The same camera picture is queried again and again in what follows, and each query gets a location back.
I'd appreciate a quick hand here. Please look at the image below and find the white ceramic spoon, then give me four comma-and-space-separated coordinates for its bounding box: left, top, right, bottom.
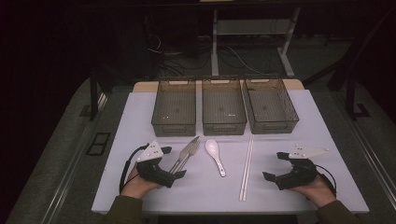
205, 138, 227, 178

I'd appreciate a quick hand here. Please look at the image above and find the smoky transparent plastic bin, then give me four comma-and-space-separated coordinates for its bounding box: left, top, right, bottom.
242, 77, 300, 135
201, 77, 248, 136
150, 78, 197, 137

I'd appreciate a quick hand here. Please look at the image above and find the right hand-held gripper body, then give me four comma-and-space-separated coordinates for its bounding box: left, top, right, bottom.
275, 144, 331, 191

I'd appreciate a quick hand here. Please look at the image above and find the person's left hand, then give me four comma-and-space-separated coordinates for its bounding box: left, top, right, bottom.
120, 164, 163, 200

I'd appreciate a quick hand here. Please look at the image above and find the metal table knife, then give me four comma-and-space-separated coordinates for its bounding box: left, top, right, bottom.
168, 135, 201, 174

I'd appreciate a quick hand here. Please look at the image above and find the metal fork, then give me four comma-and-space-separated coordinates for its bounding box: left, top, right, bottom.
172, 144, 201, 175

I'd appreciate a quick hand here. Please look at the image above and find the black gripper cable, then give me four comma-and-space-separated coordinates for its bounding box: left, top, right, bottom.
119, 143, 150, 194
314, 163, 338, 197

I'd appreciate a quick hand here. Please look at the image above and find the person's right hand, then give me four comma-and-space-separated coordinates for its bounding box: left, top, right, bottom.
290, 175, 337, 209

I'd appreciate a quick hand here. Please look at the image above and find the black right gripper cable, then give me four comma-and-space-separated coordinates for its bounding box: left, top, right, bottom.
314, 163, 338, 197

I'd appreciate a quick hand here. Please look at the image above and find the white floor cable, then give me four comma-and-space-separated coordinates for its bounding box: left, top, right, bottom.
227, 46, 267, 77

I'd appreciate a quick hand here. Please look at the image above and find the metal floor rail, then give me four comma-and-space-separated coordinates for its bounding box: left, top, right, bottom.
340, 113, 396, 202
40, 92, 109, 224

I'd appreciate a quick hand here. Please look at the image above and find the white metal desk frame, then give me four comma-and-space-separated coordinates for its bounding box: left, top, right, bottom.
210, 7, 303, 78

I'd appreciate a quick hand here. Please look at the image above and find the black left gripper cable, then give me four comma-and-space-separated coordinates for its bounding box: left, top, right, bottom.
119, 143, 150, 194

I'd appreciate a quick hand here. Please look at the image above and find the black metal stand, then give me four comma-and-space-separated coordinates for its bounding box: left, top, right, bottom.
345, 74, 372, 121

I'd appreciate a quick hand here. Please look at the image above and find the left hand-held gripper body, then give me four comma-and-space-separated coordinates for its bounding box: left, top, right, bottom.
135, 140, 177, 189

